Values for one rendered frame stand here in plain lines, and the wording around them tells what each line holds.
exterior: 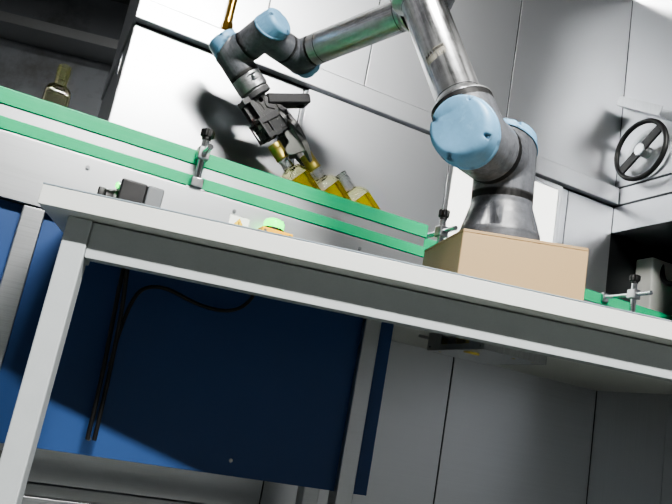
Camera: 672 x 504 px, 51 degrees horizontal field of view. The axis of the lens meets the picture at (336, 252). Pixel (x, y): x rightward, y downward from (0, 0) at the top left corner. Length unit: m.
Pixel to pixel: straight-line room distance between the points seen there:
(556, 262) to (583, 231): 1.15
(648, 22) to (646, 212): 0.71
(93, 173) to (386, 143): 0.89
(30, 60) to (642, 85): 3.60
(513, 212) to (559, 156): 1.13
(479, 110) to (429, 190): 0.85
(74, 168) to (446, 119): 0.71
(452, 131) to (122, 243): 0.58
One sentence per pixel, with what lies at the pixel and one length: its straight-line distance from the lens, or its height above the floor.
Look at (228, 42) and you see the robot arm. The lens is 1.75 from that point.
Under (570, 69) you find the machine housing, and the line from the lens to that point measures 2.59.
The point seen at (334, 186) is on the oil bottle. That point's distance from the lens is 1.75.
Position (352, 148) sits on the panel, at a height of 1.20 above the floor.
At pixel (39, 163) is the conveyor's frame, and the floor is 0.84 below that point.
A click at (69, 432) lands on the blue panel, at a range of 1.44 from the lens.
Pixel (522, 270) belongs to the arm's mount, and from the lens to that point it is 1.28.
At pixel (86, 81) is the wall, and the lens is 4.83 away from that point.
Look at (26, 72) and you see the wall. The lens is 4.91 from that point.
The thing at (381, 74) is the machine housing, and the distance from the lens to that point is 2.13.
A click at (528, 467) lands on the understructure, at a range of 2.26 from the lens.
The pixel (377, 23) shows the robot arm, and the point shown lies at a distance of 1.67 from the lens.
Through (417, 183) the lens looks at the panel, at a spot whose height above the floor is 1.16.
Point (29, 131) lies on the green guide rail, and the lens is 1.49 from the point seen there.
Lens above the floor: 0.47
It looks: 13 degrees up
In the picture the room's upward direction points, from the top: 11 degrees clockwise
